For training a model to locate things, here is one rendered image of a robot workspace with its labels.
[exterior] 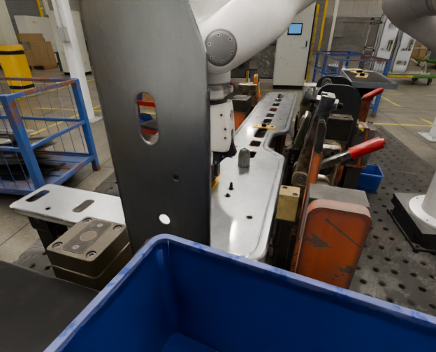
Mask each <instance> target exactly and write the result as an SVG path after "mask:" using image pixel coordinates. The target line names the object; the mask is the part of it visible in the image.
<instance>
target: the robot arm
mask: <svg viewBox="0 0 436 352"><path fill-rule="evenodd" d="M315 1H317V0H189V2H190V4H191V8H192V10H193V12H194V16H195V18H196V21H197V24H198V28H199V30H200V32H201V36H202V38H203V41H204V43H205V47H206V50H207V52H208V90H210V139H211V151H213V162H212V164H211V181H215V179H216V178H217V177H218V176H219V174H220V162H221V161H223V160H224V159H225V158H226V157H231V156H235V155H236V154H237V149H236V148H235V144H234V142H235V122H234V113H233V104H232V100H230V99H228V98H227V97H226V96H227V95H228V94H229V93H230V92H231V93H232V92H233V85H230V82H231V70H233V69H234V68H237V67H238V66H240V65H241V64H243V63H245V62H246V61H247V60H249V59H251V58H252V57H253V56H254V55H256V54H258V53H259V52H260V51H262V50H264V49H265V48H266V47H268V46H269V45H270V44H272V43H273V42H274V41H276V40H277V39H278V38H279V37H280V36H281V35H282V34H283V33H284V32H285V31H286V30H287V29H288V28H289V27H290V25H291V23H292V22H293V19H294V17H295V16H296V15H297V14H298V13H299V12H301V11H302V10H304V9H305V8H307V7H308V6H310V5H311V4H313V3H314V2H315ZM381 7H382V10H383V12H384V14H385V15H386V16H387V18H388V19H389V20H390V21H391V22H392V23H393V24H394V25H395V26H396V27H397V28H399V29H400V30H401V31H403V32H405V33H406V34H407V35H409V36H411V37H412V38H414V39H416V40H417V41H418V42H420V43H422V44H423V45H425V46H426V47H427V48H428V49H429V50H430V51H431V52H432V53H433V54H434V55H435V56H436V0H381ZM408 208H409V211H410V212H411V213H412V215H413V216H414V217H416V218H417V219H418V220H419V221H421V222H422V223H424V224H426V225H428V226H430V227H432V228H435V229H436V171H435V174H434V176H433V179H432V181H431V183H430V186H429V188H428V191H427V193H426V195H421V196H415V197H413V198H412V199H411V200H410V201H409V204H408Z"/></svg>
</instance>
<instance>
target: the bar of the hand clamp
mask: <svg viewBox="0 0 436 352"><path fill-rule="evenodd" d="M338 101H339V100H338V99H336V97H335V94H334V93H330V92H328V93H327V92H324V91H323V92H322V93H321V95H320V96H319V95H317V97H316V98H315V97H312V92H311V90H307V91H306V92H305V94H304V97H303V100H302V103H301V105H303V107H304V108H306V107H307V106H308V105H309V104H310V103H314V106H315V107H316V110H315V112H314V116H313V118H312V121H311V124H310V127H309V130H308V132H307V136H306V139H305V141H304V144H303V148H302V150H301V153H300V156H299V159H298V162H297V164H296V168H295V170H294V172H296V171H303V172H305V173H307V174H308V171H309V166H310V160H311V155H312V149H313V146H314V138H315V134H316V130H317V123H318V119H319V117H323V118H324V119H325V122H326V124H327V121H328V118H329V116H330V113H331V110H334V111H335V110H336V108H337V109H342V106H343V103H338Z"/></svg>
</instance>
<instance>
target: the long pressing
mask: <svg viewBox="0 0 436 352"><path fill-rule="evenodd" d="M278 94H281V95H282V96H283V98H277V97H278ZM276 99H281V101H280V102H278V101H275V100H276ZM297 100H298V93H285V92H273V91H272V92H267V93H266V94H265V95H264V96H263V98H262V99H261V100H260V101H259V102H258V104H257V105H256V106H255V108H254V109H253V110H252V111H251V112H250V114H249V115H248V116H247V118H246V119H245V120H244V122H243V123H241V125H240V126H239V127H238V129H237V130H236V131H235V142H234V144H235V148H236V149H237V154H236V155H235V156H231V157H232V158H229V157H226V158H225V159H224V160H223V161H221V162H220V172H221V173H222V176H221V177H220V178H219V180H218V182H217V183H216V185H215V187H214V188H213V190H212V247H213V248H215V249H220V250H222V251H226V252H229V253H232V254H235V255H238V256H242V257H245V258H248V259H252V260H254V261H258V262H260V263H263V262H264V260H265V259H266V257H267V254H268V248H269V244H270V238H271V234H272V231H273V224H274V220H275V215H276V211H277V204H278V198H279V191H280V187H281V185H282V180H283V177H284V171H285V167H286V158H285V157H284V156H282V155H281V154H279V153H277V152H275V151H273V150H272V149H270V148H269V147H270V144H271V142H272V140H273V138H274V137H275V136H279V135H286V134H288V133H289V132H290V129H291V123H292V120H293V115H294V112H295V109H296V103H297ZM274 103H279V106H273V104H274ZM271 108H277V110H276V112H273V111H270V109H271ZM267 114H274V117H266V116H267ZM264 119H271V120H272V121H271V123H270V125H273V126H276V127H275V129H266V130H267V131H266V134H265V135H264V137H263V138H255V135H256V134H257V132H258V130H259V129H261V128H253V127H252V126H253V124H262V123H263V121H264ZM253 141H256V142H260V143H261V144H260V145H259V147H250V144H251V143H252V142H253ZM236 146H239V147H236ZM244 147H246V148H247V149H248V150H249V151H250V152H255V153H256V154H255V156H254V158H250V167H248V168H241V167H239V166H238V153H239V151H240V150H241V149H242V148H244ZM230 182H232V183H233V189H234V190H229V185H230ZM226 193H229V195H230V197H225V195H226ZM248 216H251V217H252V218H251V219H248V218H247V217H248Z"/></svg>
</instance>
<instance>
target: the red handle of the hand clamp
mask: <svg viewBox="0 0 436 352"><path fill-rule="evenodd" d="M385 144H386V142H385V140H384V138H381V139H380V137H379V136H378V137H376V138H373V139H371V140H368V141H365V142H362V143H361V144H358V145H355V146H353V147H350V148H348V150H347V151H344V152H341V153H339V154H336V155H334V156H331V157H328V158H327V159H324V160H321V165H320V169H319V170H323V169H325V168H328V167H331V166H334V165H336V164H339V163H342V162H344V161H347V160H349V159H357V158H358V157H361V156H365V155H366V154H370V153H372V152H376V151H377V150H380V149H383V148H384V145H385Z"/></svg>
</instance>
